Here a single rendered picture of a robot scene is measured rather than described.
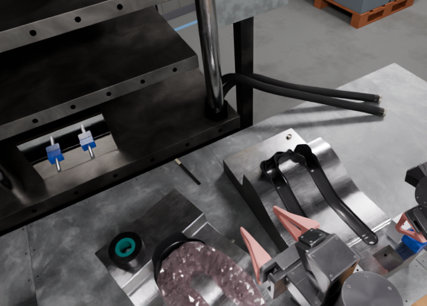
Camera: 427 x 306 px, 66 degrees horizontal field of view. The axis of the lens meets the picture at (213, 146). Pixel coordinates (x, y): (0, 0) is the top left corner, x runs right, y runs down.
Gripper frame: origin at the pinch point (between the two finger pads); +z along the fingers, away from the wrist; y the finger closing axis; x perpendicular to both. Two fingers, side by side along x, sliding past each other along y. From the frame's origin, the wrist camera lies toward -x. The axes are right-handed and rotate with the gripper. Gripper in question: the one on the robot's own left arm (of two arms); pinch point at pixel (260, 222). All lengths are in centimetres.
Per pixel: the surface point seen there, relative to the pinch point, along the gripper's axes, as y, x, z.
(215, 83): -29, 22, 62
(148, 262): 17.9, 27.9, 19.5
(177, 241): 9.4, 31.6, 22.2
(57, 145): 26, 27, 73
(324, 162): -34.8, 26.5, 16.2
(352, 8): -239, 99, 168
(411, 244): -33.0, 26.9, -11.8
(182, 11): -126, 107, 295
